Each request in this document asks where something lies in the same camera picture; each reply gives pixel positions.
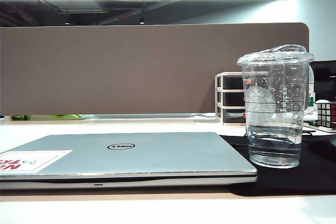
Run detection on clear plastic coffee cup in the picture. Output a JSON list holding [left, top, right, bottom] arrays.
[[236, 44, 315, 169]]

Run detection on silver Dell laptop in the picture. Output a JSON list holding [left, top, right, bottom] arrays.
[[0, 131, 258, 191]]

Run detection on brown desk partition panel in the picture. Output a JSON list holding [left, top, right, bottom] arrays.
[[0, 22, 310, 116]]

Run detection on white three-drawer desk organizer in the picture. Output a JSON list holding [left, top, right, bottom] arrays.
[[214, 71, 248, 125]]

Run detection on green objects behind partition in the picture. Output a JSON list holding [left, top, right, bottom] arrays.
[[9, 113, 81, 120]]

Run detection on black mouse pad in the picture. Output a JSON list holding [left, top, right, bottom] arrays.
[[219, 133, 336, 197]]

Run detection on green and white bottle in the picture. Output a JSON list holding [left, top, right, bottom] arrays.
[[307, 63, 316, 109]]

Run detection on black monitor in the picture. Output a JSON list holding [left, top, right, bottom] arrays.
[[309, 60, 336, 102]]

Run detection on Rubik's cube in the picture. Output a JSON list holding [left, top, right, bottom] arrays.
[[316, 100, 336, 130]]

